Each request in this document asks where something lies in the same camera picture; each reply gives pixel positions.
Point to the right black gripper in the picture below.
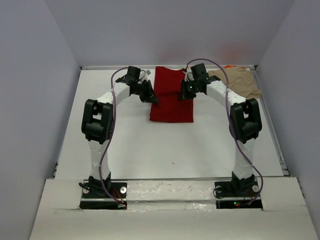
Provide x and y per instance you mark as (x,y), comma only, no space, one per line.
(183,94)

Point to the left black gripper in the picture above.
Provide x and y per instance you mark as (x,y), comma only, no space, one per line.
(150,95)

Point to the red t shirt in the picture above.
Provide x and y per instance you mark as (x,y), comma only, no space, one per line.
(167,88)

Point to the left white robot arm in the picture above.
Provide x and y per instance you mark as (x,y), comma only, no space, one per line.
(99,121)

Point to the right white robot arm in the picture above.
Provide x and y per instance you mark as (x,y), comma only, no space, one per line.
(245,124)

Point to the orange t shirt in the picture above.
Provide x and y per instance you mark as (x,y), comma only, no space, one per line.
(229,66)

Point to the beige t shirt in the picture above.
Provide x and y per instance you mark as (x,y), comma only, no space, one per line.
(241,82)

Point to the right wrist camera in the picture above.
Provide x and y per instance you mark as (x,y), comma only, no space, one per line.
(188,74)

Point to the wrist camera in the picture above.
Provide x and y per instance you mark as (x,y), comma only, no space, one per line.
(188,74)
(144,75)

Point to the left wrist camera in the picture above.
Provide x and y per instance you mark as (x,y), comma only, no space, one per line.
(144,75)

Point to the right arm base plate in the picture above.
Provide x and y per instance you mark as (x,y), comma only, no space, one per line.
(228,199)

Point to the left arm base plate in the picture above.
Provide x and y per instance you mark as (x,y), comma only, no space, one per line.
(97,199)

